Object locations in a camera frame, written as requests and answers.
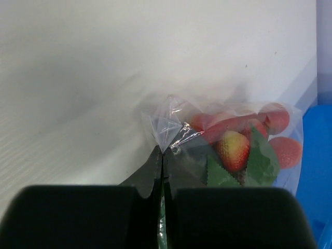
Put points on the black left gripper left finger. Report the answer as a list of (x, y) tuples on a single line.
[(88, 216)]

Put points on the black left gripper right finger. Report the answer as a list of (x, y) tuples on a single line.
[(203, 217)]

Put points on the clear zip top bag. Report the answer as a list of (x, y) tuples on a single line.
[(167, 126)]

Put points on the green fake leafy vegetable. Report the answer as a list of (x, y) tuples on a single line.
[(245, 161)]

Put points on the blue plastic bin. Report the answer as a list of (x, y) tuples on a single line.
[(314, 189)]

